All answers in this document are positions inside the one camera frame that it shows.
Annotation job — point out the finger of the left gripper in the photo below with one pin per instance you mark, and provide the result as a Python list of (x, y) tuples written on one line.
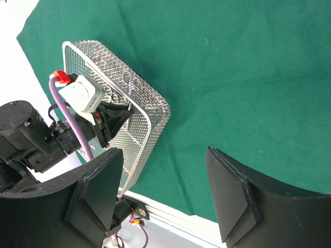
[(113, 116)]

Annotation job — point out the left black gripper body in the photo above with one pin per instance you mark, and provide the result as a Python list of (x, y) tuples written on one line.
[(101, 130)]

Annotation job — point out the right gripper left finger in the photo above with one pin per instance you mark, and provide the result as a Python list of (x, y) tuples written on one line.
[(74, 209)]

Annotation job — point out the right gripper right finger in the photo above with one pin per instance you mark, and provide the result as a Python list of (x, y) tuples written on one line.
[(256, 210)]

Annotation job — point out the metal mesh instrument tray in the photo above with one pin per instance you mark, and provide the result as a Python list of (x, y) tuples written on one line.
[(150, 111)]

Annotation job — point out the green surgical drape cloth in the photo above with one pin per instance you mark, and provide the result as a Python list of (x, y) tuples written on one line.
[(251, 78)]

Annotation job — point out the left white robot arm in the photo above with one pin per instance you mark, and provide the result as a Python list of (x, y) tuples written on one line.
[(29, 144)]

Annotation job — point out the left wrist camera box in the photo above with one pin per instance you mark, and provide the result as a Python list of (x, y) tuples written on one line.
[(82, 93)]

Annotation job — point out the aluminium front rail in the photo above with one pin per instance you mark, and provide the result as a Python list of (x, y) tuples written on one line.
[(198, 230)]

